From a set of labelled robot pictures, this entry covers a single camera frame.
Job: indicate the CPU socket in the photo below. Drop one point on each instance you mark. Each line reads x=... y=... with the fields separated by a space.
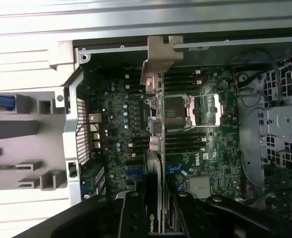
x=175 y=111

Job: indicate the green RAM stick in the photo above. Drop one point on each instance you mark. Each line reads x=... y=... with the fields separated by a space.
x=2 y=167

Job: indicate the silver chipset heatsink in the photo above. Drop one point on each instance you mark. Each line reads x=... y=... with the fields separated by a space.
x=200 y=186

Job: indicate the black RAM slot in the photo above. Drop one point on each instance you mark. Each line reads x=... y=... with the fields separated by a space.
x=180 y=85
x=185 y=136
x=180 y=79
x=185 y=145
x=185 y=151
x=180 y=91
x=185 y=140
x=180 y=73

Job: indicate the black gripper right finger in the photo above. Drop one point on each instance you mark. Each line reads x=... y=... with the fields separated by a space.
x=188 y=215

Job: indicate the blue expansion slot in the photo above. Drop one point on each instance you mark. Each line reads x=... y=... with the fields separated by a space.
x=133 y=171

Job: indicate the silver computer case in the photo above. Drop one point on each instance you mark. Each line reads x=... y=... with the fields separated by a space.
x=71 y=134

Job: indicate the grey plastic parts rack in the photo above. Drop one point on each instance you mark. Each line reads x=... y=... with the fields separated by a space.
x=12 y=129

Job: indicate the metal socket cover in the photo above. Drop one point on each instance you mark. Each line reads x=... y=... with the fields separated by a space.
x=218 y=109

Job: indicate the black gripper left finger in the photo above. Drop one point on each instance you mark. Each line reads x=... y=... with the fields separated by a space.
x=132 y=218

